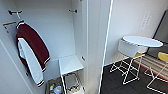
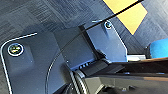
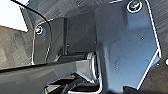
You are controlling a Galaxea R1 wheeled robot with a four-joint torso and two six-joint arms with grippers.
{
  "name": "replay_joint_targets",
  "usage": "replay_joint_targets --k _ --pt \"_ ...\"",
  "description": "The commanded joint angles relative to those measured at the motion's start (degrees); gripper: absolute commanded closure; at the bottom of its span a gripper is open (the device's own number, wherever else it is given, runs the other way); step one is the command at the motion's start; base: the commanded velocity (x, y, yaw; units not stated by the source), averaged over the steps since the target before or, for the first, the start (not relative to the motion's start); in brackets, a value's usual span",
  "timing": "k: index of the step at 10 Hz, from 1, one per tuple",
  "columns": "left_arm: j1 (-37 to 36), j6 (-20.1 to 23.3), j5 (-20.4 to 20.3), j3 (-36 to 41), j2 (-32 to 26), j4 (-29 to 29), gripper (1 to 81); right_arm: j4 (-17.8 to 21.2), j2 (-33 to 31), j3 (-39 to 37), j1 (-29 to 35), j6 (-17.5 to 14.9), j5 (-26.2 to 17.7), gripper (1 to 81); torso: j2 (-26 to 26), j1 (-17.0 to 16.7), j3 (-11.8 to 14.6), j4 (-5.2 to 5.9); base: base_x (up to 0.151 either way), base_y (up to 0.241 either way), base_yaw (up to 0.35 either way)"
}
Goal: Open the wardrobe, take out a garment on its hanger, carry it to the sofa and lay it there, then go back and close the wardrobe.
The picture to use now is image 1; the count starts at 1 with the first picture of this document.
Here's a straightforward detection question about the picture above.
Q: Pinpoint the white inner drawer unit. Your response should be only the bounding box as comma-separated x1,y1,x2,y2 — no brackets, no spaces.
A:
58,54,86,94

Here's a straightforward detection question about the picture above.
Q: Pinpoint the small dark wardrobe hinge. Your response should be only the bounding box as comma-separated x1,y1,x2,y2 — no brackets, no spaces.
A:
81,55,87,63

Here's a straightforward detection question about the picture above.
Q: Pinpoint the maroon garment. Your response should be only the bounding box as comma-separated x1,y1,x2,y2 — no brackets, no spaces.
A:
15,21,52,89

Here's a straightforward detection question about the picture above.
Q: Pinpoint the white wardrobe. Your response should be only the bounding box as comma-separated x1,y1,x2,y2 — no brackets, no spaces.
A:
0,0,101,94

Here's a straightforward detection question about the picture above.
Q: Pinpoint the black wardrobe hook peg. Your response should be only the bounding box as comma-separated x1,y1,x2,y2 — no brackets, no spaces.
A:
68,8,79,15
7,9,23,16

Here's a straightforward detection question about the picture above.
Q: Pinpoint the white drying rack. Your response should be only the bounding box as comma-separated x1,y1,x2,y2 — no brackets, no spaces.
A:
109,39,148,85

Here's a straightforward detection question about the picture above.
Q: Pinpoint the box of small bottles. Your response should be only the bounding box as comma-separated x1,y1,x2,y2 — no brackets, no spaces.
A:
44,77,66,94

